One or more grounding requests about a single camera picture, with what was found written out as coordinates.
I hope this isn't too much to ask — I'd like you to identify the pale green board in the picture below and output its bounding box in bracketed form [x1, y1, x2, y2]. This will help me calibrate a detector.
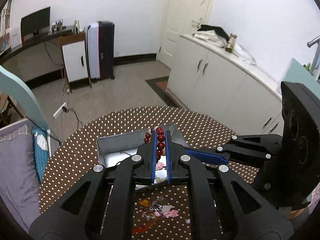
[277, 58, 320, 98]

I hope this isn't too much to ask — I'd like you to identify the light blue bunk bed frame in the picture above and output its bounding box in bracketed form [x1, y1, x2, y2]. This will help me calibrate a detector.
[0, 66, 50, 129]

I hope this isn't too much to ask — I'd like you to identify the long white cabinet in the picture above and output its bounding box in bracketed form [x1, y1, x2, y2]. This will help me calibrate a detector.
[167, 35, 284, 135]

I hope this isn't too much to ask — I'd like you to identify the white plastic bag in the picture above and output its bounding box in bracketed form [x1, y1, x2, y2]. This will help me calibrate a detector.
[232, 43, 257, 66]

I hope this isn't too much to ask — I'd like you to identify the brown glass bottle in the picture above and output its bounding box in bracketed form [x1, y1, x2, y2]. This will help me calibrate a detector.
[225, 34, 237, 53]

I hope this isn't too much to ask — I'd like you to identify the small white door cabinet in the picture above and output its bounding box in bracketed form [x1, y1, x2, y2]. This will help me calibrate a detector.
[59, 32, 92, 92]

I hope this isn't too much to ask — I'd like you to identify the black computer monitor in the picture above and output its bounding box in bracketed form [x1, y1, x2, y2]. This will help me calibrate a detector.
[20, 7, 50, 37]

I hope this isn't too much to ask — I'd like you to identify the teal patterned pillow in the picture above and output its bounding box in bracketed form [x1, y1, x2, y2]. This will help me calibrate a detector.
[32, 128, 49, 184]

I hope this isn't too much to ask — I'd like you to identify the white black suitcase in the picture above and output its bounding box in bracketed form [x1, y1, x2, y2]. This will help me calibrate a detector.
[86, 21, 115, 80]

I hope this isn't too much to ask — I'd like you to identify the grey bedding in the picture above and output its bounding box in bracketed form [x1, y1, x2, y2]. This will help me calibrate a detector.
[1, 125, 40, 232]

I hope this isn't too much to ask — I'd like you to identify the pile of clothes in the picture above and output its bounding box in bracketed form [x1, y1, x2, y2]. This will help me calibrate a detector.
[192, 24, 229, 48]

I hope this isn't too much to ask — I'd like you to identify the dark wooden desk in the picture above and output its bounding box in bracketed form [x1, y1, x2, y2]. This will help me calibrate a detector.
[1, 26, 73, 64]

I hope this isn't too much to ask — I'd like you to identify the dark red bead bracelet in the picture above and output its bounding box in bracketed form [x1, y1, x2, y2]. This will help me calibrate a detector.
[143, 126, 166, 163]

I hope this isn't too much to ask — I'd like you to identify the glass door cupboard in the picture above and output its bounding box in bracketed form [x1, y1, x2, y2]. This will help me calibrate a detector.
[0, 0, 12, 54]

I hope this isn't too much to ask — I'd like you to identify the wooden chair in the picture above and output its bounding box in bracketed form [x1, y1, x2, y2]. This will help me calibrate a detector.
[0, 92, 24, 128]

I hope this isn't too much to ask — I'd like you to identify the cream room door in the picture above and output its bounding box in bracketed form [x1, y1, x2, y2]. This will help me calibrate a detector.
[157, 0, 213, 69]

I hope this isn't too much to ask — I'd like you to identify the brown polka dot tablecloth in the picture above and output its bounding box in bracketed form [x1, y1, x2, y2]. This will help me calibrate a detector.
[38, 105, 261, 240]

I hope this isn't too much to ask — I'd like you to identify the pink flower charm jewelry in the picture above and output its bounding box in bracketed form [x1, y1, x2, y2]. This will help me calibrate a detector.
[153, 205, 179, 218]

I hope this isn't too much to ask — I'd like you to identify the orange knot charm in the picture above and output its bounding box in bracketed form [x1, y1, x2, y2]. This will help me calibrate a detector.
[139, 199, 151, 207]

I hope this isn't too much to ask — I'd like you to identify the dark metal jewelry box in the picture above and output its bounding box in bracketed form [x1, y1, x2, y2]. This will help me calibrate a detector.
[97, 124, 189, 185]

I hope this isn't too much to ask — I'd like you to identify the white power strip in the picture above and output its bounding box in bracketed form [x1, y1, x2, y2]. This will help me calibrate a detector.
[53, 102, 68, 119]

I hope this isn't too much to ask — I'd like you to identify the grey metal rail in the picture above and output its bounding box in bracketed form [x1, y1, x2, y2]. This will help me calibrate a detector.
[306, 35, 320, 77]

